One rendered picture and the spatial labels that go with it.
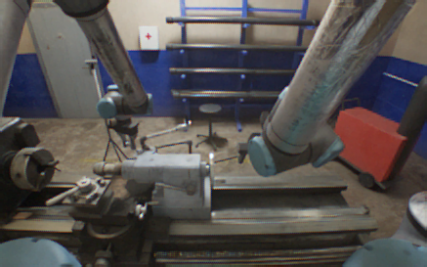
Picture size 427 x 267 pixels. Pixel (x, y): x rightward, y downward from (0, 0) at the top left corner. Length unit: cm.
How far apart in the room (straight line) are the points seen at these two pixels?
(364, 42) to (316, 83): 8
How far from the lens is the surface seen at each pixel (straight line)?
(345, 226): 153
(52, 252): 36
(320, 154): 54
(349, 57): 32
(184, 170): 118
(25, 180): 156
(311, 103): 35
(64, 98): 511
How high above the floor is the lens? 189
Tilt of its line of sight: 30 degrees down
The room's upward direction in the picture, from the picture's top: 1 degrees clockwise
